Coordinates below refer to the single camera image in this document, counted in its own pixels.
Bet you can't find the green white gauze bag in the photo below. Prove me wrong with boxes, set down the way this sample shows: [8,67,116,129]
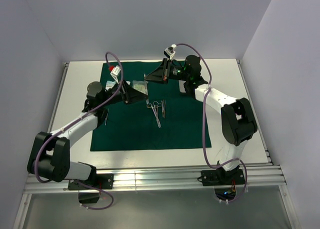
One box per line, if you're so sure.
[132,80,145,94]

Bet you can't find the white gauze packet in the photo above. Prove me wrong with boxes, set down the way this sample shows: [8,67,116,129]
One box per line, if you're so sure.
[105,80,117,91]

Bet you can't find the steel surgical scissors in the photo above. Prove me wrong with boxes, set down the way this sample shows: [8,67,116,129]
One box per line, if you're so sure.
[146,101,162,128]

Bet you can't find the metal surgical kit tray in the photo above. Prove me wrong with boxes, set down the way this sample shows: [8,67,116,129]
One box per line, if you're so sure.
[178,80,186,94]

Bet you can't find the thin steel forceps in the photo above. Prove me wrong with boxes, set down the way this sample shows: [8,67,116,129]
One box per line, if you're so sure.
[104,108,109,126]

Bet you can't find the dark green surgical cloth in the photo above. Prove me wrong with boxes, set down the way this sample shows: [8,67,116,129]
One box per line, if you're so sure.
[89,60,212,152]

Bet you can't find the long steel tweezers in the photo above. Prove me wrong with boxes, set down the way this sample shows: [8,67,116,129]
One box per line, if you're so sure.
[144,80,149,108]

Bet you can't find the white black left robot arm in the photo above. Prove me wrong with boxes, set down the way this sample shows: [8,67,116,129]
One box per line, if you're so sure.
[27,81,148,185]

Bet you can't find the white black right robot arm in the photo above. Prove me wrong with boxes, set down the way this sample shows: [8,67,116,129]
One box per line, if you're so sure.
[144,55,258,185]

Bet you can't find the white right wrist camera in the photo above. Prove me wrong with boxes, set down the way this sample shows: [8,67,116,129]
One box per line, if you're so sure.
[163,44,177,60]

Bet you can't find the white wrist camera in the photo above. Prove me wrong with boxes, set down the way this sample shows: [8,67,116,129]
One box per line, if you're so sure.
[163,44,177,60]
[109,65,122,84]

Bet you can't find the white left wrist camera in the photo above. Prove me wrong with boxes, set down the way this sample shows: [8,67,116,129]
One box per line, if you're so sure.
[109,65,122,84]

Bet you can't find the aluminium table edge rail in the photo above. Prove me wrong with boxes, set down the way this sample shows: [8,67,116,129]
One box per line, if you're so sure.
[47,62,70,133]

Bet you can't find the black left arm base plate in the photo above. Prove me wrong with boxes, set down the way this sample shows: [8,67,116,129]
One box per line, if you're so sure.
[67,173,114,191]

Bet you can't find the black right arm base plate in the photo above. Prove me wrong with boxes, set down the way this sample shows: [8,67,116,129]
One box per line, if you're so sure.
[197,168,246,187]

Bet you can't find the aluminium front frame rail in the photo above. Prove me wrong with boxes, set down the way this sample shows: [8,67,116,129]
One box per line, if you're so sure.
[23,163,287,194]

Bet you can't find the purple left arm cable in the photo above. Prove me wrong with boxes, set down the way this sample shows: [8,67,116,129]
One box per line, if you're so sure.
[34,51,124,211]

